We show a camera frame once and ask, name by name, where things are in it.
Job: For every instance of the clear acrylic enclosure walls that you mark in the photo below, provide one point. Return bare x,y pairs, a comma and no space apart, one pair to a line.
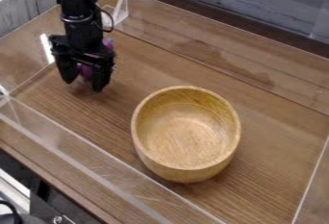
69,132

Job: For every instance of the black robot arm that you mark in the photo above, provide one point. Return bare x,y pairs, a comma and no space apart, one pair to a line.
80,9

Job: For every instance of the oval wooden bowl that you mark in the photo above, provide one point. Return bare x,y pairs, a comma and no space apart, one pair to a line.
186,132

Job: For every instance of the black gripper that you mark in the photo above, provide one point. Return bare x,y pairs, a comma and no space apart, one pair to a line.
80,46

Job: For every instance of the purple toy eggplant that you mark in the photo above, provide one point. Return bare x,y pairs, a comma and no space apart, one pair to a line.
85,69

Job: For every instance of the clear acrylic corner bracket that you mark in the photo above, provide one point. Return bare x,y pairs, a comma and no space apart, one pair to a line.
112,15

